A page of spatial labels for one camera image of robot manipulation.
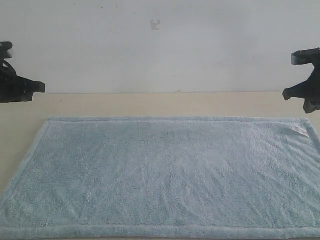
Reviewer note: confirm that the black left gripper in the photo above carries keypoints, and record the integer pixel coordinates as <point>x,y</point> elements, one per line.
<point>15,90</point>

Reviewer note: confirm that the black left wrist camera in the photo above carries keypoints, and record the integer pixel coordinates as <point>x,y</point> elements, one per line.
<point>6,50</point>

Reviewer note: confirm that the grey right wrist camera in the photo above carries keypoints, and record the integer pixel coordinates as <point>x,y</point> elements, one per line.
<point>304,57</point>

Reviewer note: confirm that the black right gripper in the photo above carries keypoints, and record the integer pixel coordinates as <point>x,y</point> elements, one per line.
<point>312,87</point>

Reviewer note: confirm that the light blue fluffy towel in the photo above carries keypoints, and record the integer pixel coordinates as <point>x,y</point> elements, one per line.
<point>237,178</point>

